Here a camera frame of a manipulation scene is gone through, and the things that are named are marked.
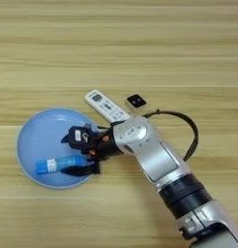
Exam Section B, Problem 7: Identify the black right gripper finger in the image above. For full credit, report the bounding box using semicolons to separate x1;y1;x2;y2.
61;163;101;177
60;132;72;145

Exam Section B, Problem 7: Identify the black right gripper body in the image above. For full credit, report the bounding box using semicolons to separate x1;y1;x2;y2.
81;124;124;175

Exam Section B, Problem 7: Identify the blue glue stick tube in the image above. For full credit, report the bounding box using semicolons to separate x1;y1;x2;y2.
34;154;90;175

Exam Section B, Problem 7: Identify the white remote control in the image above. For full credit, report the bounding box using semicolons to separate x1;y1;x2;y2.
84;89;133;124

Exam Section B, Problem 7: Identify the small black square cube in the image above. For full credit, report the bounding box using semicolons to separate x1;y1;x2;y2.
125;93;148;113

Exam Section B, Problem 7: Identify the black box with white label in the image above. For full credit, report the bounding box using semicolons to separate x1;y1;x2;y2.
68;125;93;150

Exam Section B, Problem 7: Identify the round blue plate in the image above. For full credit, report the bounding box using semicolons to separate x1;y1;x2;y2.
15;108;105;190

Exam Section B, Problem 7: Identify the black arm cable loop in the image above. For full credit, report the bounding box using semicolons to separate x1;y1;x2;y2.
141;109;200;163

